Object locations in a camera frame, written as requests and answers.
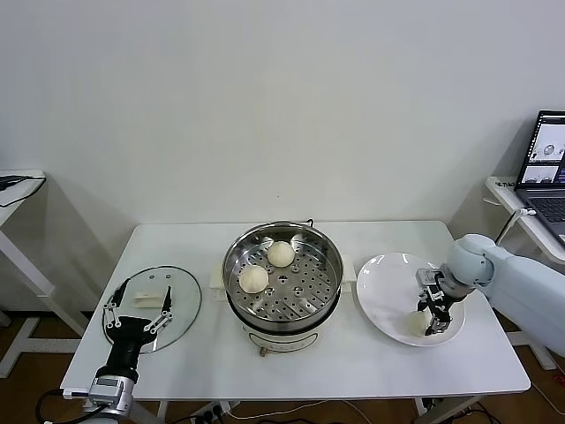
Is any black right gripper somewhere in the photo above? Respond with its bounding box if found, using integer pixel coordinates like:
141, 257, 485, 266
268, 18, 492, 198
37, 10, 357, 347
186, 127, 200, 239
416, 271, 458, 337

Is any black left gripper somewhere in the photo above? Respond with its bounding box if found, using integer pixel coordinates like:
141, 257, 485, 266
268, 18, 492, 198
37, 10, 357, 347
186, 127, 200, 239
102, 277, 174, 375

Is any white steamed baozi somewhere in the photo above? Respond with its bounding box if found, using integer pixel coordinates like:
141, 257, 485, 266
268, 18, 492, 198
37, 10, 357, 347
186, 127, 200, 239
267, 240, 296, 269
405, 310, 432, 337
238, 265, 270, 294

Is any round glass pot lid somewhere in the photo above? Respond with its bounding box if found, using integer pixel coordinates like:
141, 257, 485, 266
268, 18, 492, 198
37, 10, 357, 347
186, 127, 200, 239
102, 264, 203, 354

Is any perforated steel steamer basket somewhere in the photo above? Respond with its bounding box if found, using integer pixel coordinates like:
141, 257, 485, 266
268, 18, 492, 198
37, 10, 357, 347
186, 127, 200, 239
222, 223, 345, 330

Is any stainless steel steamer pot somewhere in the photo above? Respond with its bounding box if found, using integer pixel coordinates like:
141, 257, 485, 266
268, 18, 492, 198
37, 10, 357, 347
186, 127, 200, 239
209, 254, 358, 358

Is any round white plate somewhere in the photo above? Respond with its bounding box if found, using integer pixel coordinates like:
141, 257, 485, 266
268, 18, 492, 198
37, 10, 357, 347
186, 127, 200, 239
356, 253, 467, 348

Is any white power strip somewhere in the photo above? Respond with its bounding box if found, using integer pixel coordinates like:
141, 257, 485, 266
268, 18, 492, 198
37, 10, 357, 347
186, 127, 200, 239
189, 401, 239, 420

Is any white side table with laptop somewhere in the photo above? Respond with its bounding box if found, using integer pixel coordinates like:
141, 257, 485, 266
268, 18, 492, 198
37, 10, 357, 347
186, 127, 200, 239
485, 176, 565, 372

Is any grey open laptop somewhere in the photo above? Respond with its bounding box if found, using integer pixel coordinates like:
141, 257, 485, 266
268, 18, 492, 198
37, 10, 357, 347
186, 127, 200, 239
515, 110, 565, 246

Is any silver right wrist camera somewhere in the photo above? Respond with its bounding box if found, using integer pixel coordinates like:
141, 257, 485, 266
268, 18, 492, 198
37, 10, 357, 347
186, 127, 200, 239
416, 267, 444, 302

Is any white laptop cable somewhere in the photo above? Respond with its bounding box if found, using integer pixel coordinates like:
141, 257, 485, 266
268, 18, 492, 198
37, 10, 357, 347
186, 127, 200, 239
511, 207, 538, 231

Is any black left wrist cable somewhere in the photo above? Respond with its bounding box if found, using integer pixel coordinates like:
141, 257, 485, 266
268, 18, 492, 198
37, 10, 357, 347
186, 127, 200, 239
34, 388, 92, 424

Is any white cord under table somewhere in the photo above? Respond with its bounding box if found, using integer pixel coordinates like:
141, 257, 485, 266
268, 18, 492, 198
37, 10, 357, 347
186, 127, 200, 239
233, 400, 376, 420

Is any white side table with cable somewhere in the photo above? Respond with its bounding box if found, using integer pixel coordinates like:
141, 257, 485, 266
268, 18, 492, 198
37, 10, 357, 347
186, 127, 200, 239
0, 170, 94, 379

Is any black cable on side table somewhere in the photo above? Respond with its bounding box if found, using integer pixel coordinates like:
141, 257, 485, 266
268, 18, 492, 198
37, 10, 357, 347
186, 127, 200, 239
0, 175, 48, 208

